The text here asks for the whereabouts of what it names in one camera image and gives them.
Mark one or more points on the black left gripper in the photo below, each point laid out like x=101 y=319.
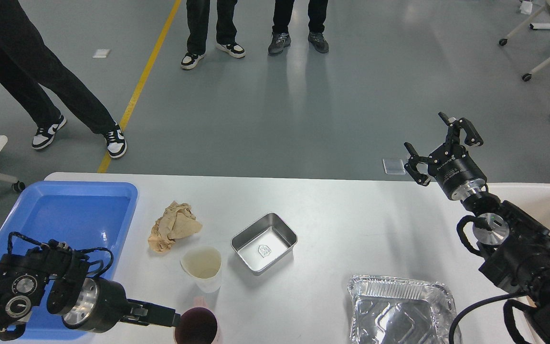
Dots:
x=102 y=303

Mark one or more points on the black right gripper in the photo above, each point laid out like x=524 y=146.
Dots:
x=450 y=165

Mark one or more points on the pink ribbed mug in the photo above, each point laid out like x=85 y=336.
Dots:
x=198 y=325

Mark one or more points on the stainless steel rectangular container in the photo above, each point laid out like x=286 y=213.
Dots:
x=264 y=243

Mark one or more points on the aluminium foil tray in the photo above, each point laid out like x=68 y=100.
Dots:
x=394 y=310

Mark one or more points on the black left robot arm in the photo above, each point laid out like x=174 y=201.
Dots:
x=72 y=280

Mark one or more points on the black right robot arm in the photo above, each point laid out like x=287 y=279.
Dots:
x=515 y=247

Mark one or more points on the clear floor plate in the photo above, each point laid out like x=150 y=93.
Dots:
x=393 y=166

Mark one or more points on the white paper cup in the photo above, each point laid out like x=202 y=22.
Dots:
x=204 y=265

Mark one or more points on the crumpled brown paper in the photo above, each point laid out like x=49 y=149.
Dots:
x=177 y=222

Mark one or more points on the blue plastic tray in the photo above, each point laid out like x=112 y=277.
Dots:
x=82 y=214

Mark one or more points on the person in beige top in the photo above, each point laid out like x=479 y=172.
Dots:
x=28 y=67

